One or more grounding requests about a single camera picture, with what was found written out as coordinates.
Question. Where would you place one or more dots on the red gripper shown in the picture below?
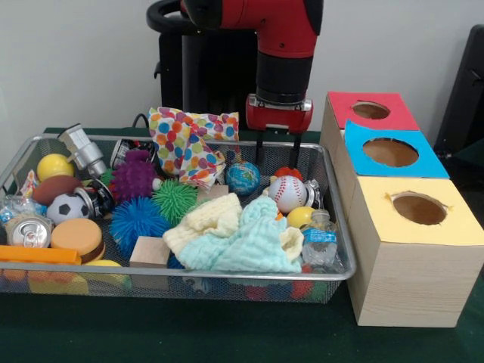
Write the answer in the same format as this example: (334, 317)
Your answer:
(278, 115)

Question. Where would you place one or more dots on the blue green globe ball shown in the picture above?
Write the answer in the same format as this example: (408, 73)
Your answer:
(242, 178)

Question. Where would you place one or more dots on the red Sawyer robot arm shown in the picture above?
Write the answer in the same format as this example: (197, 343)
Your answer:
(287, 41)

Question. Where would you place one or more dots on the shallow mesh bin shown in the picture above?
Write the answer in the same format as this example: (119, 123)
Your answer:
(227, 293)

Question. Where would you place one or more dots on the wooden three-hole box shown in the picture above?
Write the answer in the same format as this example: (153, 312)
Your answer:
(408, 280)

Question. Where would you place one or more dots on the white baseball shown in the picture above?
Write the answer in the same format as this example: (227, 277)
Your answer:
(288, 194)

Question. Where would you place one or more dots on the yellow ball with black band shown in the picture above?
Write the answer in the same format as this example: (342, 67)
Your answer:
(299, 216)

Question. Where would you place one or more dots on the pale yellow muslin cloth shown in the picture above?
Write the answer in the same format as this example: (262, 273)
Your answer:
(215, 217)

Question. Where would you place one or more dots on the teal muslin cloth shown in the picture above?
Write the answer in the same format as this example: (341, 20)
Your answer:
(249, 247)

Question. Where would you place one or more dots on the green spiky ball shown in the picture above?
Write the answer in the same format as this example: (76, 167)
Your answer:
(175, 200)

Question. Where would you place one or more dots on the purple knobbly toy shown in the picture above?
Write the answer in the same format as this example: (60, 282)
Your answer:
(132, 175)

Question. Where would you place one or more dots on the blue spiky ball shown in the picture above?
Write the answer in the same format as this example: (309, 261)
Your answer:
(138, 223)

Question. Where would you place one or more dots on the black upright panel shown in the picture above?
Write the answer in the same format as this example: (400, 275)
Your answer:
(465, 94)

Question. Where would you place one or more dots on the dark green side-table cloth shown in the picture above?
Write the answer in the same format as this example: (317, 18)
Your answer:
(472, 162)

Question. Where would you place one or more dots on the dark green table cloth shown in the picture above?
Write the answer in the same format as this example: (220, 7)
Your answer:
(189, 332)

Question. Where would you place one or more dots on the orange foam disc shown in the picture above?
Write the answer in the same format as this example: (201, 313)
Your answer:
(75, 234)

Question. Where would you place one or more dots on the plain yellow ball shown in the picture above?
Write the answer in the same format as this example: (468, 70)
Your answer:
(54, 167)

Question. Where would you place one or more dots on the brown toy football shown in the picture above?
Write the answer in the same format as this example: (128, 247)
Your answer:
(56, 190)

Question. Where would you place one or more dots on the orange toy brick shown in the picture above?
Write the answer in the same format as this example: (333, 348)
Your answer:
(38, 255)

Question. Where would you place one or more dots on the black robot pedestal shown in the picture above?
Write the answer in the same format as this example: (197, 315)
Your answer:
(211, 75)

